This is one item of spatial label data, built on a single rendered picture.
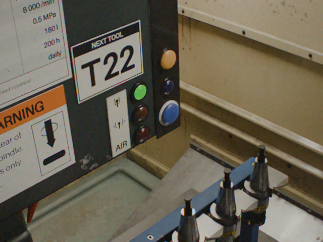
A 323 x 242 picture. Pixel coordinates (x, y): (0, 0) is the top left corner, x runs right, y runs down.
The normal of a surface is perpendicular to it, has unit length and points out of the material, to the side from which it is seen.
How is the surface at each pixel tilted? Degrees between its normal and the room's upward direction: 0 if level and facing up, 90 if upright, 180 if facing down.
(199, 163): 24
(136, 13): 90
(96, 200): 0
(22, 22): 90
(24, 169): 90
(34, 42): 90
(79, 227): 0
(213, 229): 0
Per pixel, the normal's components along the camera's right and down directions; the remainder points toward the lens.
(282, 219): -0.33, -0.60
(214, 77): -0.73, 0.38
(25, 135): 0.69, 0.37
